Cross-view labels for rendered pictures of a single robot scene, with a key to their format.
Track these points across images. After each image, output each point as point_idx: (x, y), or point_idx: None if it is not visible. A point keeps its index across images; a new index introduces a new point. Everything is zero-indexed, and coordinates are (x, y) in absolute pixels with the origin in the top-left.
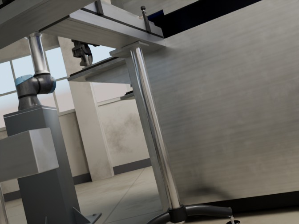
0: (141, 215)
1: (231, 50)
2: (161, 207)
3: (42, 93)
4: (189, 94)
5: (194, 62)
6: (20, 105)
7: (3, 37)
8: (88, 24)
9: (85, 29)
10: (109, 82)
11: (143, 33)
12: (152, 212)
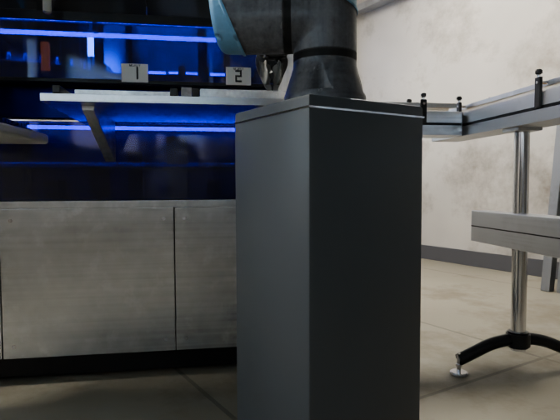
0: (230, 409)
1: None
2: (184, 402)
3: (270, 54)
4: None
5: None
6: (362, 87)
7: (489, 133)
8: (425, 137)
9: (423, 137)
10: (157, 103)
11: None
12: (213, 402)
